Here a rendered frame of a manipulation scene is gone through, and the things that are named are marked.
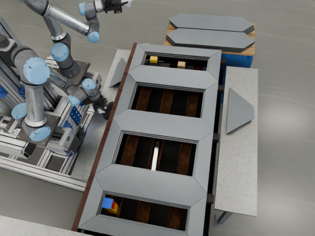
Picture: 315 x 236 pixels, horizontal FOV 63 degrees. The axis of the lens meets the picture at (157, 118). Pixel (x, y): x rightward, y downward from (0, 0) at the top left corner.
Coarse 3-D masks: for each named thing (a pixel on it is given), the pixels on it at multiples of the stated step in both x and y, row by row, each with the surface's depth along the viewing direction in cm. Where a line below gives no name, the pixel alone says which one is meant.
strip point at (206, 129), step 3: (204, 123) 185; (201, 126) 183; (204, 126) 183; (207, 126) 183; (201, 129) 182; (204, 129) 182; (207, 129) 182; (210, 129) 182; (201, 132) 181; (204, 132) 181; (207, 132) 181; (210, 132) 181; (201, 135) 180; (204, 135) 180; (201, 138) 179
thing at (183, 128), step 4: (180, 116) 189; (184, 116) 189; (180, 120) 187; (184, 120) 187; (188, 120) 187; (180, 124) 186; (184, 124) 186; (188, 124) 185; (180, 128) 184; (184, 128) 184; (188, 128) 184; (180, 132) 183; (184, 132) 182; (188, 132) 182; (176, 136) 181; (180, 136) 181; (184, 136) 181
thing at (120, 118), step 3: (123, 111) 195; (126, 111) 195; (120, 114) 194; (123, 114) 194; (117, 117) 193; (120, 117) 193; (123, 117) 193; (117, 120) 192; (120, 120) 191; (123, 120) 191; (117, 123) 190; (120, 123) 190; (120, 126) 189
